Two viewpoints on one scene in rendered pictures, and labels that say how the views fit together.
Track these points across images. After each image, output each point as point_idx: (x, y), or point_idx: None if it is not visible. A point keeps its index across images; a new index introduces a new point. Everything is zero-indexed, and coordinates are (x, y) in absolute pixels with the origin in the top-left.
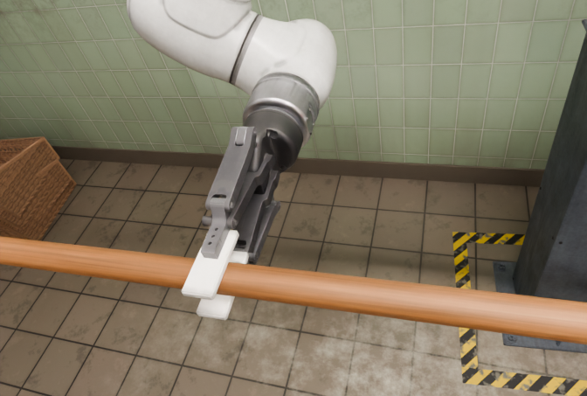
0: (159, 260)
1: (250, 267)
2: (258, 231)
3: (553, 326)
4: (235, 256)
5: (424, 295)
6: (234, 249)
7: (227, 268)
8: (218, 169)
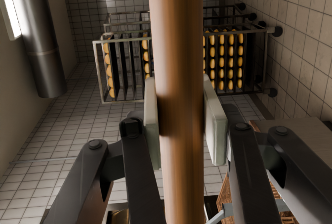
0: (151, 28)
1: (163, 164)
2: (301, 213)
3: None
4: (211, 143)
5: None
6: (229, 143)
7: (159, 136)
8: (53, 201)
